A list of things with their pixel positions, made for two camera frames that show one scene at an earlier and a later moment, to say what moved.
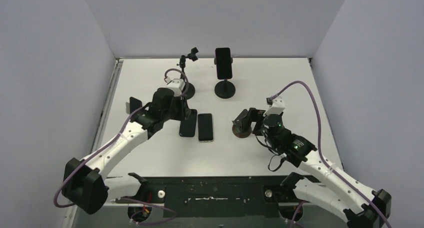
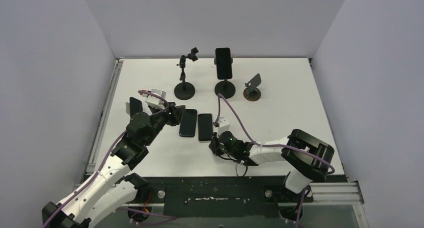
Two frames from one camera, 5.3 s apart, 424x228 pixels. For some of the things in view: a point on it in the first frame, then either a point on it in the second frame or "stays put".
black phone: [188, 126] stays put
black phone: [205, 127] stays put
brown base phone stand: [241, 130] -> [252, 93]
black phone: [224, 63] stays put
